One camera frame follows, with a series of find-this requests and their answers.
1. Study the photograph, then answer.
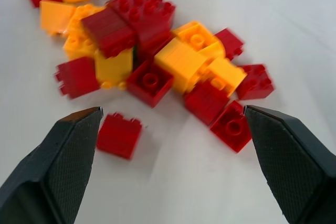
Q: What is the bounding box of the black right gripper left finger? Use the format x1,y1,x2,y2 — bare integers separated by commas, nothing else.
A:
0,106,103,224

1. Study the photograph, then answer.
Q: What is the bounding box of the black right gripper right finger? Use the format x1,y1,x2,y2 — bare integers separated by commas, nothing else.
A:
243,104,336,224

